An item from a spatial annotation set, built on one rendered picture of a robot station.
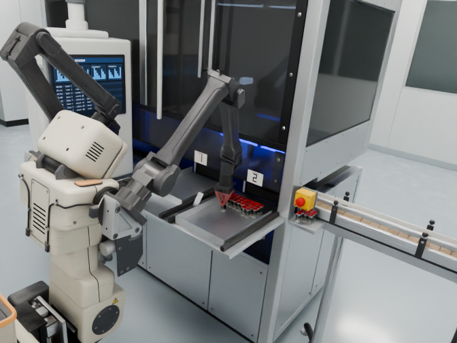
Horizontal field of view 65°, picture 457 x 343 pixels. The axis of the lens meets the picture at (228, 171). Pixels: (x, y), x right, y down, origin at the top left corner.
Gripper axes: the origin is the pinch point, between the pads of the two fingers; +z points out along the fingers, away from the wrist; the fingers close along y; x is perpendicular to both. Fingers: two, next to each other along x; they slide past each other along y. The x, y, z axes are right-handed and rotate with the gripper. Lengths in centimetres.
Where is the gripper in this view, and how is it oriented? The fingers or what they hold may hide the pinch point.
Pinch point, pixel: (223, 203)
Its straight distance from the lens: 162.4
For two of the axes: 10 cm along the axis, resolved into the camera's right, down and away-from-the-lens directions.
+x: -9.1, -2.3, 3.4
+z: -1.0, 9.3, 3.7
